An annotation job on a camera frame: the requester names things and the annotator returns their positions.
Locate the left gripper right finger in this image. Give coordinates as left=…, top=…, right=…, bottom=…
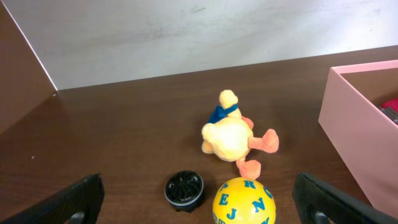
left=292, top=172, right=397, bottom=224

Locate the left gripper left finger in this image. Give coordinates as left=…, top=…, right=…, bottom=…
left=2, top=173, right=104, bottom=224

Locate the yellow plush duck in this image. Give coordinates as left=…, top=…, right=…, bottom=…
left=201, top=90, right=279, bottom=179

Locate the red grey toy truck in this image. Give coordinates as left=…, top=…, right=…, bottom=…
left=379, top=98, right=398, bottom=124

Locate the yellow letter ball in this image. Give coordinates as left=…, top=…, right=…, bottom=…
left=213, top=177, right=276, bottom=224

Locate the pink open cardboard box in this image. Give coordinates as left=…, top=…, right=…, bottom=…
left=318, top=60, right=397, bottom=217

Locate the black round cap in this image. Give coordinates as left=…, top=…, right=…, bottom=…
left=164, top=170, right=205, bottom=213

